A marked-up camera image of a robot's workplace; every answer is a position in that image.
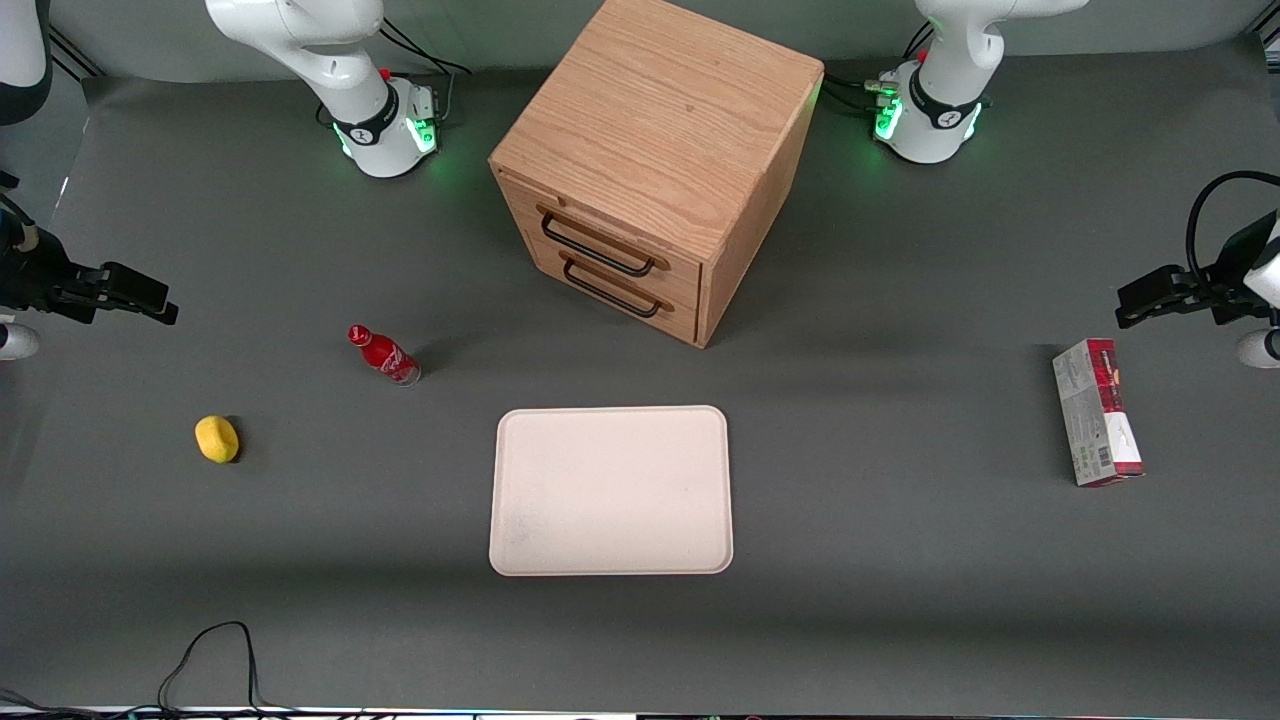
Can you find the yellow lemon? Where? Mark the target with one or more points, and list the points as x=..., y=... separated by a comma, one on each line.
x=217, y=439

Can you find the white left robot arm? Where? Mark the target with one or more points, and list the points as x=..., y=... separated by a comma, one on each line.
x=935, y=120

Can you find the oak wooden drawer cabinet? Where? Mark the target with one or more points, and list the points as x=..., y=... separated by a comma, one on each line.
x=660, y=110

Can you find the grey and red carton box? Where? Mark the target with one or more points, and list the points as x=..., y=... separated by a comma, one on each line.
x=1095, y=415

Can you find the dark grey table mat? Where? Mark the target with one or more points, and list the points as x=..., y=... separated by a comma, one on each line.
x=900, y=620

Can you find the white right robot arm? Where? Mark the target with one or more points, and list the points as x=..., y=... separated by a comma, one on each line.
x=370, y=110

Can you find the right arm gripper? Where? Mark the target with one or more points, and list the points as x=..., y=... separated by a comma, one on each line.
x=30, y=272

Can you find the wooden drawer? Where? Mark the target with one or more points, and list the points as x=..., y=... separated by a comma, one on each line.
x=682, y=318
x=685, y=275

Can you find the red cola bottle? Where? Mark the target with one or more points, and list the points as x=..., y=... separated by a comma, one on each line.
x=385, y=356

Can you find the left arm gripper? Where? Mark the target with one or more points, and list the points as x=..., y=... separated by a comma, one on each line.
x=1234, y=262

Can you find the beige plastic tray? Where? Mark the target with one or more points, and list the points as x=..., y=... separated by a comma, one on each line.
x=610, y=490

